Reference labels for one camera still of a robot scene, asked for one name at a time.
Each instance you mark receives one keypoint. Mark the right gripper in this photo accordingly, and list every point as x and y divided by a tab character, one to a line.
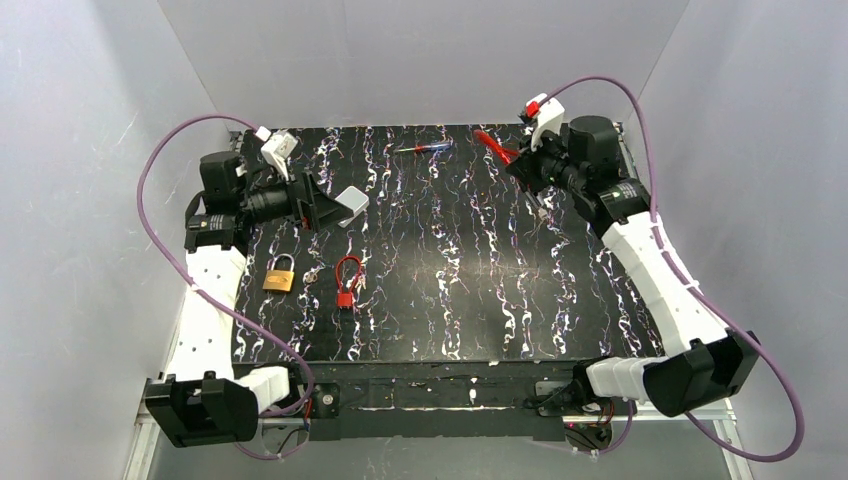
532	164

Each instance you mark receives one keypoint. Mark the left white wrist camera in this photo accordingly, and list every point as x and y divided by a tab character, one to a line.
276	149

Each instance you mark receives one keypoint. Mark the white square box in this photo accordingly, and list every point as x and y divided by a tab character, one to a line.
354	199

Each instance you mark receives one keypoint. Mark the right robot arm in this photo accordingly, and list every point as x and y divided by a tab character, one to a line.
704	360

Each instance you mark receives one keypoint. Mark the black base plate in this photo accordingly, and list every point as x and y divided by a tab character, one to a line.
453	399

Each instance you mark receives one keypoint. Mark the small silver padlock key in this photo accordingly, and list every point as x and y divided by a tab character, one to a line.
311	277

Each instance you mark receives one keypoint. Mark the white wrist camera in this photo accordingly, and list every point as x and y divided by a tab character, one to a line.
542	114
276	149

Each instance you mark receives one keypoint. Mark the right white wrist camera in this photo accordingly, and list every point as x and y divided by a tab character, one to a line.
542	114

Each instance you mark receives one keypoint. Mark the red cable tie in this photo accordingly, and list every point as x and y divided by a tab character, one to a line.
348	272

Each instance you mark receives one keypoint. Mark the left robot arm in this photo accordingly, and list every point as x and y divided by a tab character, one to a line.
200	400

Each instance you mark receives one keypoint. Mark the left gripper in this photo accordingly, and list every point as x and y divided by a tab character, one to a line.
303	201

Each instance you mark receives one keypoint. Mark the brass padlock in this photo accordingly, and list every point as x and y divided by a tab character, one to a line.
280	275

